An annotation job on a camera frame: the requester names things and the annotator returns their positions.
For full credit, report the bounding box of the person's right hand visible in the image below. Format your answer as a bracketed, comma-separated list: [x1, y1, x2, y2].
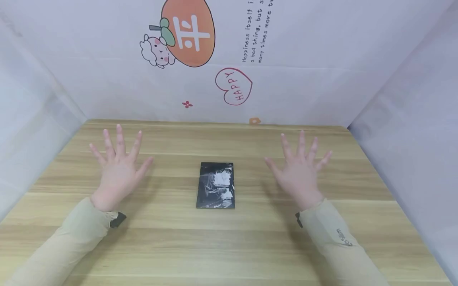
[264, 130, 333, 211]

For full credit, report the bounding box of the black wrist band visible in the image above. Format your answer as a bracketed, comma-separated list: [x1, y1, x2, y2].
[110, 212, 127, 228]

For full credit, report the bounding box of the person's left hand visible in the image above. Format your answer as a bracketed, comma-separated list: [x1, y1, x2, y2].
[89, 124, 154, 213]

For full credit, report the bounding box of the person's right forearm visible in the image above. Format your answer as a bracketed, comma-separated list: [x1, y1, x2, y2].
[299, 198, 391, 286]

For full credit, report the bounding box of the person's left forearm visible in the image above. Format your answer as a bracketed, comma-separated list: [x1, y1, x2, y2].
[3, 197, 119, 286]

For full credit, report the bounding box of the black plastic-wrapped flat packet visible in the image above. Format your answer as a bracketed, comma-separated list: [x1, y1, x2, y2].
[196, 162, 236, 209]

